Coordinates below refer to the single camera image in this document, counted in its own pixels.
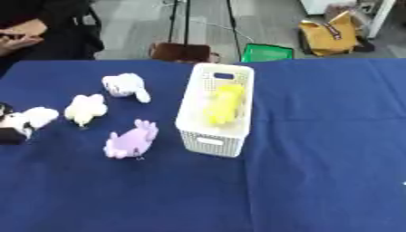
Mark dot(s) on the green box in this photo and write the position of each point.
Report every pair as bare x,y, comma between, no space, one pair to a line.
266,53

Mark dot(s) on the yellow soft toy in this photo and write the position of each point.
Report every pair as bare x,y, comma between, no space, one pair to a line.
224,105

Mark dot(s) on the white plastic basket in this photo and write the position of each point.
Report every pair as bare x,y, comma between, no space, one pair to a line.
211,144

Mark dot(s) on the purple soft toy rabbit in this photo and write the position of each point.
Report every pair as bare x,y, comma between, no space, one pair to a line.
132,139

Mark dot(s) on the white soft toy rabbit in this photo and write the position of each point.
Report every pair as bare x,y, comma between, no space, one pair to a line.
124,85

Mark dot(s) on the black tripod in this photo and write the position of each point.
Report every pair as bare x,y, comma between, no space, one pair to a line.
186,22

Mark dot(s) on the cream soft toy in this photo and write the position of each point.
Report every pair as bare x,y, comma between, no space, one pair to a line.
85,109

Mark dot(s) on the yellow bag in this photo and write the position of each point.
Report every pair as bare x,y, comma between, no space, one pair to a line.
329,37

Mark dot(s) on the person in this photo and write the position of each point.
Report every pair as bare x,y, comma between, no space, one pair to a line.
58,33

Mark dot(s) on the black and white soft toy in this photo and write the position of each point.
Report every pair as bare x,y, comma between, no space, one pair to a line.
24,120

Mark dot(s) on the person's hand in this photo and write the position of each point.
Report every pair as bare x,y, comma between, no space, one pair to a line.
16,40

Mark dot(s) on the white furniture leg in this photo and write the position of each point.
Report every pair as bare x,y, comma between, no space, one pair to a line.
381,18

